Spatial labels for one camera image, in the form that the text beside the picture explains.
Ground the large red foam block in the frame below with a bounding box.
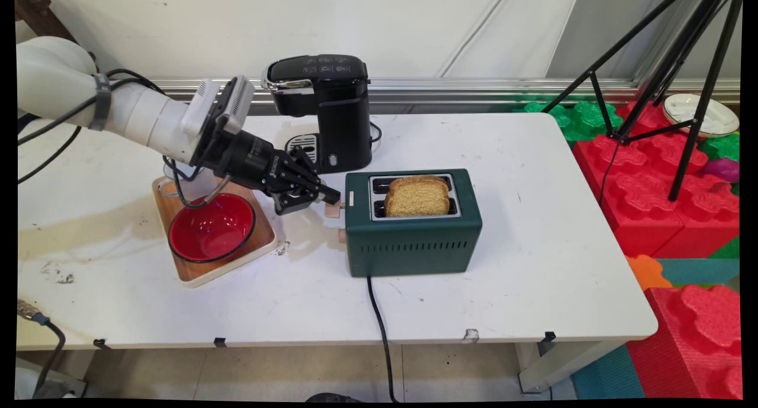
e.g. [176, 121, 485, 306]
[571, 100, 741, 259]

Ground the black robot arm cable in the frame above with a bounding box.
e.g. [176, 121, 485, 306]
[18, 69, 233, 211]

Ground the white table leg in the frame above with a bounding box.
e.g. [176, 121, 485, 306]
[514, 339, 629, 394]

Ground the black tripod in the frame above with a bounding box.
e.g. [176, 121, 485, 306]
[541, 0, 744, 202]

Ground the black cable with metal connector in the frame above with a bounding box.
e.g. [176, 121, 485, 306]
[18, 299, 68, 398]

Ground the black arm strap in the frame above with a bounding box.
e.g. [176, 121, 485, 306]
[89, 72, 114, 132]

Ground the orange foam piece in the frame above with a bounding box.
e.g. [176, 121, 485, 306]
[625, 254, 673, 292]

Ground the brown wooden object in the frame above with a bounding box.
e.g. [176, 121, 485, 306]
[15, 0, 79, 45]

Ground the red bowl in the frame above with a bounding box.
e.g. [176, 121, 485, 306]
[167, 194, 256, 264]

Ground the aluminium wall rail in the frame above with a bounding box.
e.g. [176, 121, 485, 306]
[148, 76, 741, 108]

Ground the teal floor mat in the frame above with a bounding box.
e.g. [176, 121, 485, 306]
[571, 344, 647, 400]

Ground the white enamel mug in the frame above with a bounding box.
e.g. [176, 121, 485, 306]
[156, 158, 223, 203]

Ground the white grey wrist camera box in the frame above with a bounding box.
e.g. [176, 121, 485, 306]
[180, 75, 256, 137]

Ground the wooden serving tray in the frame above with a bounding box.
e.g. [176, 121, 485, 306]
[151, 175, 277, 289]

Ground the purple foam piece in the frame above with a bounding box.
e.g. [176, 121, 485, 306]
[703, 157, 741, 184]

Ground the green foam block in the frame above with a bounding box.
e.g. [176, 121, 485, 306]
[514, 100, 624, 143]

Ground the dark green toaster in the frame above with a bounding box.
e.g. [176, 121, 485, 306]
[343, 169, 483, 278]

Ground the black coffee machine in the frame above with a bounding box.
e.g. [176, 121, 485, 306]
[261, 54, 374, 175]

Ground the black toaster power cable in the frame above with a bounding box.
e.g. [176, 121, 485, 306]
[366, 276, 399, 401]

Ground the white plate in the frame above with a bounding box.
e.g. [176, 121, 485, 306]
[662, 92, 740, 138]

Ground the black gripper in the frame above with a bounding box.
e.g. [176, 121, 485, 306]
[191, 119, 342, 216]

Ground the teal foam block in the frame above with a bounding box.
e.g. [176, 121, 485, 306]
[654, 257, 741, 288]

